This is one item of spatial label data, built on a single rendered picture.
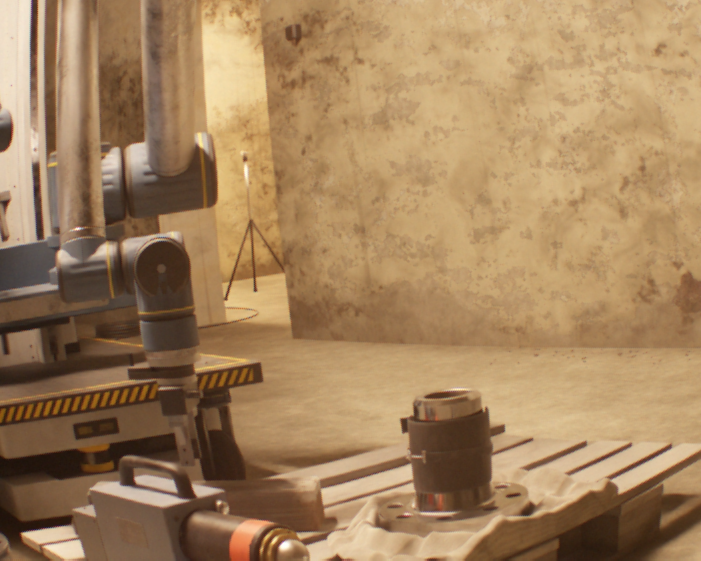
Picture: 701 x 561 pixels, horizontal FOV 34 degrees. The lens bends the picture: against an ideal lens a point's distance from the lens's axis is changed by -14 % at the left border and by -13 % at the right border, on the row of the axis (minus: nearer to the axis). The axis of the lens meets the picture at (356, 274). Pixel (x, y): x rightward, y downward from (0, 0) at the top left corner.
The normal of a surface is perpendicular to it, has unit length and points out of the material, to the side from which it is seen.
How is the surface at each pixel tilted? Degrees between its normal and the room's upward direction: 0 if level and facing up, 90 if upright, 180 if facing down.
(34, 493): 90
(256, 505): 90
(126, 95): 90
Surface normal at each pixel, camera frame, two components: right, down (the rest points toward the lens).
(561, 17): -0.77, 0.13
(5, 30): 0.58, 0.00
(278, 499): -0.07, 0.08
